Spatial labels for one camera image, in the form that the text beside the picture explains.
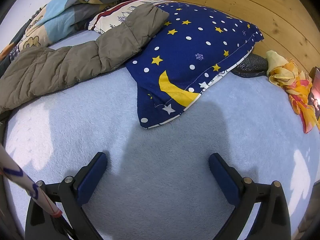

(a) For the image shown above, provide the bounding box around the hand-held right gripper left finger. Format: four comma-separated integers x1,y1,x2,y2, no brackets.
25,151,108,240

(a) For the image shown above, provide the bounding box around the yellow orange scarf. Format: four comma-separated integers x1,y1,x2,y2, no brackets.
266,50,320,134

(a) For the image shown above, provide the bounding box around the white printed cable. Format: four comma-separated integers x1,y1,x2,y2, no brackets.
0,144,75,240

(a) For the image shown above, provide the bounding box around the striped patterned fleece blanket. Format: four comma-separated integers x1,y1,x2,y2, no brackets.
0,0,144,60

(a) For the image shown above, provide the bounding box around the dark patterned cloth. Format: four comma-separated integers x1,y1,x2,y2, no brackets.
231,54,269,78

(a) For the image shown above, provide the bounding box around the light blue bed sheet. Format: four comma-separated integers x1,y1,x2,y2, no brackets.
0,27,320,240

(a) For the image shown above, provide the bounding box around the black smartphone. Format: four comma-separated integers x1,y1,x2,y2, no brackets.
309,66,320,130

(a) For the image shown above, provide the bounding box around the blue star print pillow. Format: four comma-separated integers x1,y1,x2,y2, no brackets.
87,0,265,130

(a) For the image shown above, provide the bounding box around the wooden headboard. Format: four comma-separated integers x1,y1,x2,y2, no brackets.
130,0,320,80

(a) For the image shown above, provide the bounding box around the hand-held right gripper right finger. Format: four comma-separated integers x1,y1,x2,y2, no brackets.
209,153,292,240

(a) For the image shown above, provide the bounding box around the olive padded jacket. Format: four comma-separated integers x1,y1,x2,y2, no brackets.
0,4,170,115

